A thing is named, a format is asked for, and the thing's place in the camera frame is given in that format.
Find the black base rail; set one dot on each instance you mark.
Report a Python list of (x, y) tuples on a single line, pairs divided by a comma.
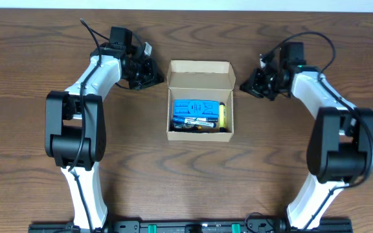
[(251, 224)]

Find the black whiteboard marker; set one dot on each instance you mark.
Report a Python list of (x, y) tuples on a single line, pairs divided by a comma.
[(203, 119)]

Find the yellow highlighter pen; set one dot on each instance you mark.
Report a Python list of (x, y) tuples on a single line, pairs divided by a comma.
[(222, 118)]

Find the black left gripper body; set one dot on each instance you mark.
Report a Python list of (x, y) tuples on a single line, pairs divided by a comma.
[(146, 73)]

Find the blue whiteboard marker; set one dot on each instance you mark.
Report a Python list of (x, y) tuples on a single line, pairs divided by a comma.
[(193, 121)]

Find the brown cardboard box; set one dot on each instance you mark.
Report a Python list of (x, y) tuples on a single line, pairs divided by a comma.
[(201, 80)]

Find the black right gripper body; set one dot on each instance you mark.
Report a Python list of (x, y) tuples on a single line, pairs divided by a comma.
[(261, 81)]

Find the blue whiteboard eraser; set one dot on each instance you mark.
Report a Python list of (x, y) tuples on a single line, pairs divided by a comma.
[(196, 108)]

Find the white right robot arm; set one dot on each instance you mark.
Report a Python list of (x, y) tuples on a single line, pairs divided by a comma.
[(340, 151)]

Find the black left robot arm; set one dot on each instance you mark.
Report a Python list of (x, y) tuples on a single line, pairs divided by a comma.
[(75, 128)]

